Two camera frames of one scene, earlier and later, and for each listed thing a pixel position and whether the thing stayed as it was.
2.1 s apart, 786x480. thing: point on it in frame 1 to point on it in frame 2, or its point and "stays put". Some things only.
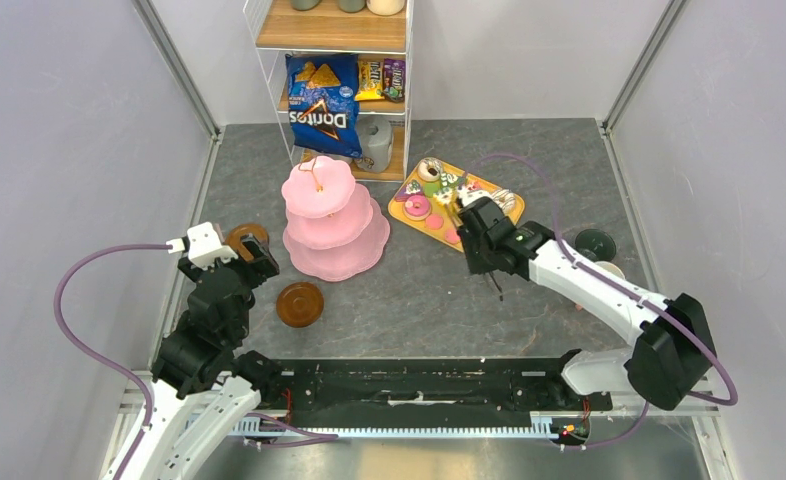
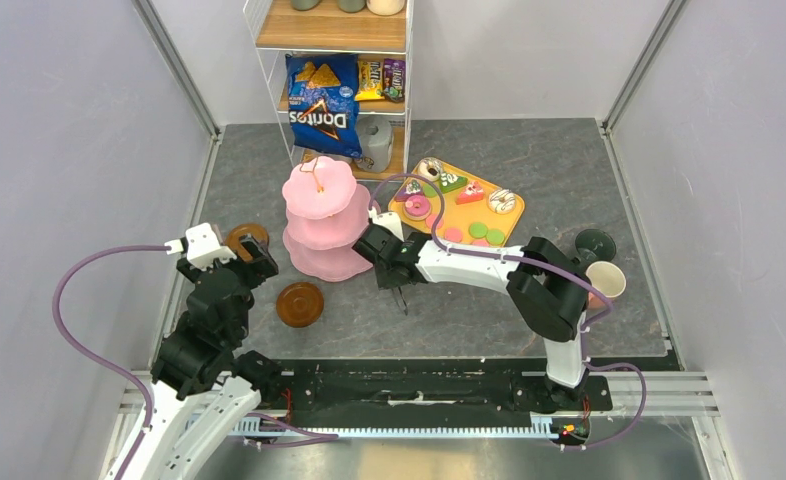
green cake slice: x=449 y=182 stays put
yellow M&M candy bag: x=370 y=80 stays put
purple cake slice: x=413 y=188 stays put
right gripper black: x=474 y=265 to x=383 y=281
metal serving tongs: x=488 y=276 to x=405 y=307
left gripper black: x=262 y=267 stays put
